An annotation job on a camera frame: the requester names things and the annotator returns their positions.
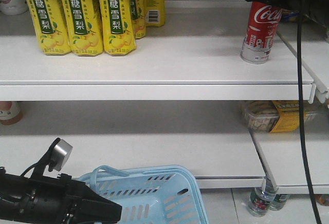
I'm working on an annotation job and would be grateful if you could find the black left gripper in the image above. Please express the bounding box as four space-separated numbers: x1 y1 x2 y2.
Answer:
17 174 122 223

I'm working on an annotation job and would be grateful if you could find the red Coca-Cola aluminium bottle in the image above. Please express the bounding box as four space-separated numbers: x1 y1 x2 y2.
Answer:
241 2 283 64

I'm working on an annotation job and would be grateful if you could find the light blue plastic basket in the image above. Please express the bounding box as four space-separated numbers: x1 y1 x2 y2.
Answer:
78 165 209 223

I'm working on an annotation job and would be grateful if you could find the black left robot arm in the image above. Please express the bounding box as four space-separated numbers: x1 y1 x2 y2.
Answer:
1 167 122 223

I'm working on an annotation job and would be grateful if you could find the clear boxed pastry pack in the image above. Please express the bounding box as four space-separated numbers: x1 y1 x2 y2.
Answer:
239 100 324 133

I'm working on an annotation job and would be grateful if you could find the yellow pear drink bottle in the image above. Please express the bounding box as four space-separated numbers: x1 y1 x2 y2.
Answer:
61 0 104 57
99 0 137 56
26 0 71 55
144 0 166 27

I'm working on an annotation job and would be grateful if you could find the clear water bottle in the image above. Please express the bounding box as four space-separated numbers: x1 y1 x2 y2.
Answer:
248 178 277 217

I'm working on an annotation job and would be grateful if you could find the black cable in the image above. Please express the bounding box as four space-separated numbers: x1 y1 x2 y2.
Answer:
296 0 322 224

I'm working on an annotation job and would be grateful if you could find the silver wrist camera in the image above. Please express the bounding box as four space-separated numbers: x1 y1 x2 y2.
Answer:
48 138 73 172

